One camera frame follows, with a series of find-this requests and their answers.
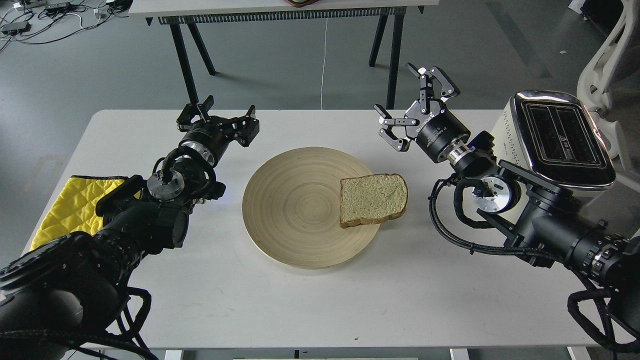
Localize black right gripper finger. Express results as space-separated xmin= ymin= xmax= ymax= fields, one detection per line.
xmin=406 ymin=63 xmax=461 ymax=115
xmin=374 ymin=104 xmax=419 ymax=152

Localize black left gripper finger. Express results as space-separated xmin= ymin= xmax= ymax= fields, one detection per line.
xmin=223 ymin=104 xmax=259 ymax=148
xmin=176 ymin=95 xmax=215 ymax=132

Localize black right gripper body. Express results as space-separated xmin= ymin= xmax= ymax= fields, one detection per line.
xmin=405 ymin=99 xmax=471 ymax=163

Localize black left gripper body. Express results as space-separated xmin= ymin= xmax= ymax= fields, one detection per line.
xmin=179 ymin=116 xmax=237 ymax=166

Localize slice of bread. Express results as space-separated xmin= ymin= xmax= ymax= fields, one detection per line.
xmin=339 ymin=173 xmax=409 ymax=229

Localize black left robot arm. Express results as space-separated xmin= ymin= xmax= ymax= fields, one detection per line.
xmin=1 ymin=96 xmax=259 ymax=360

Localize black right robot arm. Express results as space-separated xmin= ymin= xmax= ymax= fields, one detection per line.
xmin=375 ymin=63 xmax=639 ymax=359

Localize cream chrome toaster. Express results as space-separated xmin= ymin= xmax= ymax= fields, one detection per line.
xmin=490 ymin=89 xmax=617 ymax=203

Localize round wooden plate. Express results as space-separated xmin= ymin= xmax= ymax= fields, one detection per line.
xmin=242 ymin=146 xmax=380 ymax=270

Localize white background table black legs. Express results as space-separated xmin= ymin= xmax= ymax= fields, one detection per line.
xmin=128 ymin=0 xmax=439 ymax=109

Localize yellow quilted cloth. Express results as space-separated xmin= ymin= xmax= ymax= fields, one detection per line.
xmin=29 ymin=175 xmax=129 ymax=251

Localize white office chair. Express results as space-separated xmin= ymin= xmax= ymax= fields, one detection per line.
xmin=577 ymin=0 xmax=639 ymax=177

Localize white hanging cable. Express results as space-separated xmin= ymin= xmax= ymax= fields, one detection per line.
xmin=320 ymin=18 xmax=329 ymax=110

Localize cables and adapters on floor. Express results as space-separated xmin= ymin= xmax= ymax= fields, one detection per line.
xmin=0 ymin=0 xmax=133 ymax=53

